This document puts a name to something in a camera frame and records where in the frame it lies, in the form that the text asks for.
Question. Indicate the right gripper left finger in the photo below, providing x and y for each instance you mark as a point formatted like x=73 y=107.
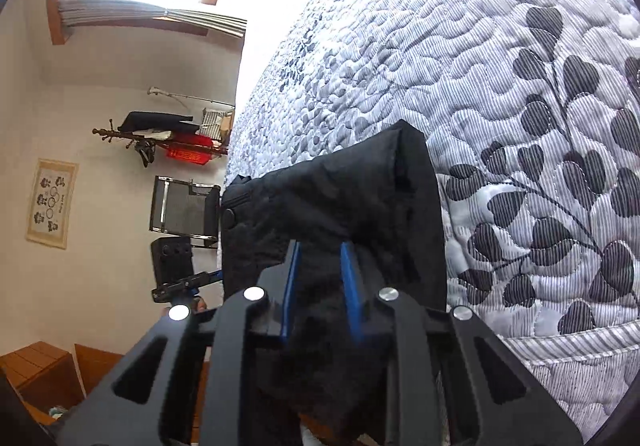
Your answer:
x=194 y=372

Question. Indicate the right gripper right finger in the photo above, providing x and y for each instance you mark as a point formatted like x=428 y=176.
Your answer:
x=449 y=378

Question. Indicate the black pants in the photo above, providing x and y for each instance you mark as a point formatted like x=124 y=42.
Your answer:
x=382 y=196

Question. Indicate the person's left hand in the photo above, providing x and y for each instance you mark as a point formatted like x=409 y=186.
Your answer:
x=198 y=304

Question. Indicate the black metal chair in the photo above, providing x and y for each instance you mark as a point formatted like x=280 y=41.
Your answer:
x=184 y=208

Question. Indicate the red bag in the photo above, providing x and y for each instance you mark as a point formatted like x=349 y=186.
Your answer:
x=192 y=148

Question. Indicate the wooden coat rack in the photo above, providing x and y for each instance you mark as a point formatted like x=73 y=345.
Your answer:
x=145 y=132

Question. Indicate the grey curtain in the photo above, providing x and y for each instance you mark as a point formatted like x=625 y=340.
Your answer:
x=212 y=18

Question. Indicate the grey quilted bedspread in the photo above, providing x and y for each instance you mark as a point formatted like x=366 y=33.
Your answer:
x=530 y=114

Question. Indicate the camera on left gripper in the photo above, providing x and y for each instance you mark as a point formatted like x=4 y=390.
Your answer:
x=172 y=259

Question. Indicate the framed wall picture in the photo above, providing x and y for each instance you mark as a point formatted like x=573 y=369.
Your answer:
x=49 y=205

